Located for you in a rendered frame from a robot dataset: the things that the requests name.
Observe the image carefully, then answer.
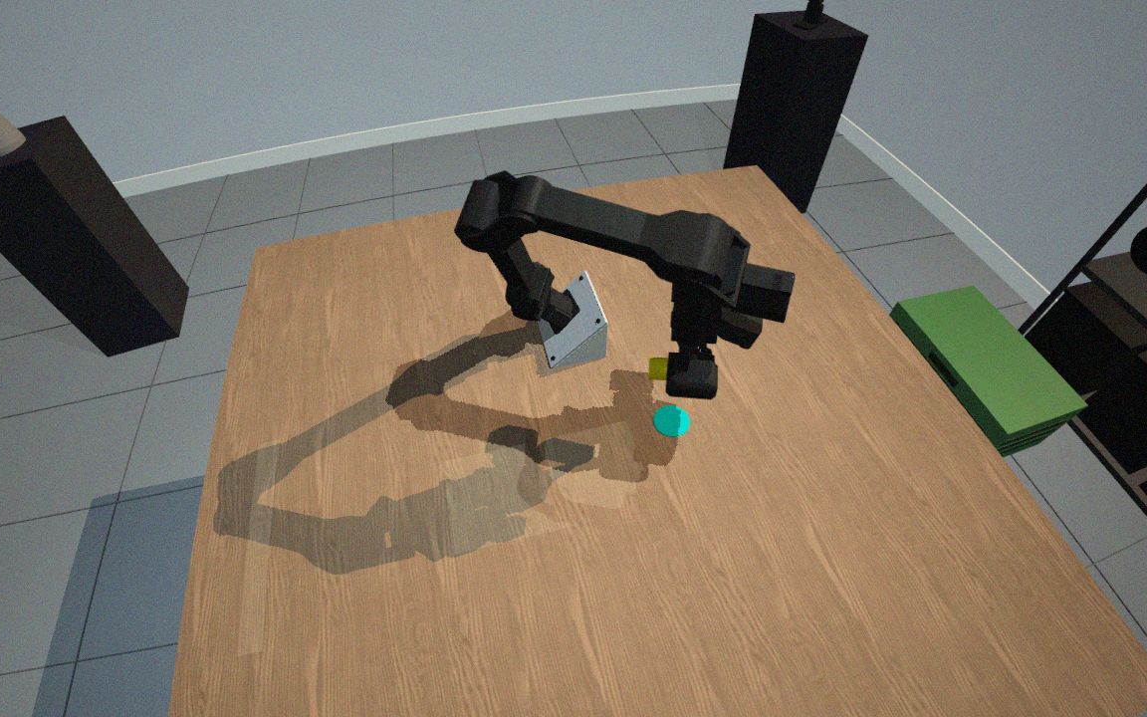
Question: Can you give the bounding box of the yellow cylinder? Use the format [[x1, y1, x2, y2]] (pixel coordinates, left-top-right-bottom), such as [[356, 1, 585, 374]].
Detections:
[[649, 357, 668, 380]]

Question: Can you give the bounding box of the cyan circle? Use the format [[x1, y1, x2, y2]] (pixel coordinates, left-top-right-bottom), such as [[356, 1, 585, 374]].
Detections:
[[653, 406, 690, 436]]

